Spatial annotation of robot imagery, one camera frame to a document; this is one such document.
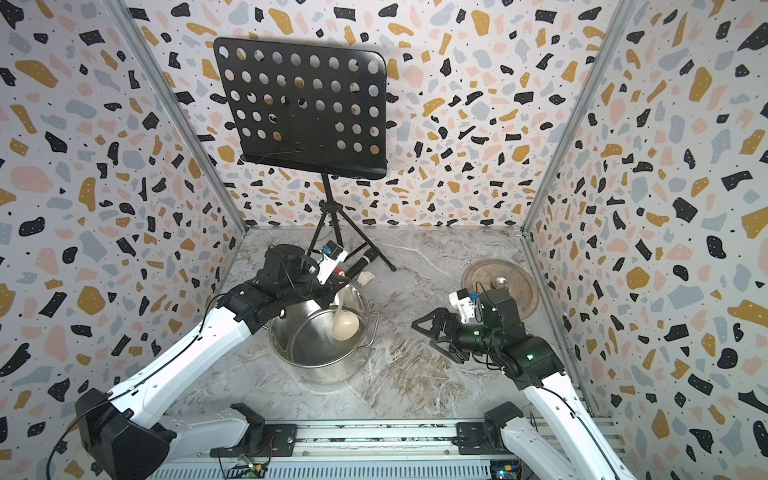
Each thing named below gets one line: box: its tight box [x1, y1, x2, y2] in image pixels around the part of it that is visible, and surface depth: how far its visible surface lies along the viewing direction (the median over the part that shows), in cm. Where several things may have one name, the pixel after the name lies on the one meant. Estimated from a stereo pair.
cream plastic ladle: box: [331, 297, 360, 341], surface depth 92 cm
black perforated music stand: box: [214, 37, 397, 271], surface depth 69 cm
